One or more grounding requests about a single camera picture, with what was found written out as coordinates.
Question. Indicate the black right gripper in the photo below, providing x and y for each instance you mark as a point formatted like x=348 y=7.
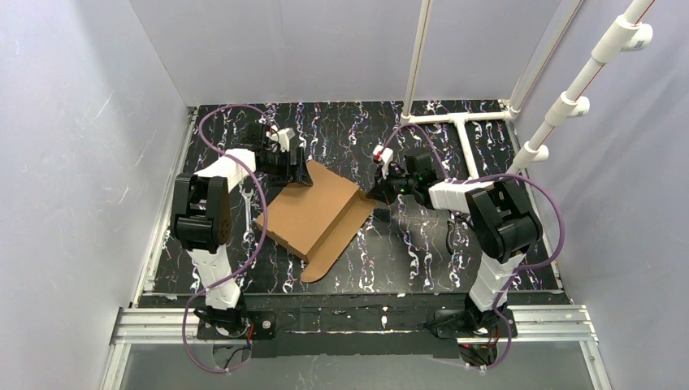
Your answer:
x=391 y=185

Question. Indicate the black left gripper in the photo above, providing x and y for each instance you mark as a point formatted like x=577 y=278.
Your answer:
x=293 y=163

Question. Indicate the brown cardboard box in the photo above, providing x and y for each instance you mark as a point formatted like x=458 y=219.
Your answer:
x=317 y=223

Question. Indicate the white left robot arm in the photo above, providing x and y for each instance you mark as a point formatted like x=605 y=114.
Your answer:
x=201 y=207

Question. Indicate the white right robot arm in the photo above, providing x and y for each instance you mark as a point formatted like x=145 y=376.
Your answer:
x=501 y=216

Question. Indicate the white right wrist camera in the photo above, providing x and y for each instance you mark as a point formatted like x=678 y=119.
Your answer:
x=382 y=156

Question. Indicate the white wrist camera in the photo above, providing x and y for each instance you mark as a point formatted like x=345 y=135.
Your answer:
x=286 y=139
x=382 y=156

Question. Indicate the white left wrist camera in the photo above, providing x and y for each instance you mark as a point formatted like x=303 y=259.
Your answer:
x=286 y=139

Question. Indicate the black handled pliers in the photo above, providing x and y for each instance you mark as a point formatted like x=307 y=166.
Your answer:
x=459 y=236

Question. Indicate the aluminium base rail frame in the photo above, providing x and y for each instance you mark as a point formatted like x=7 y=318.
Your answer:
x=373 y=324

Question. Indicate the white PVC pipe frame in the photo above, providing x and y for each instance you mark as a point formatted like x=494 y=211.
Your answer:
x=511 y=107

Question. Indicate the white PVC camera pole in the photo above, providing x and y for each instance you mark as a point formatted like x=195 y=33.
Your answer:
x=626 y=33

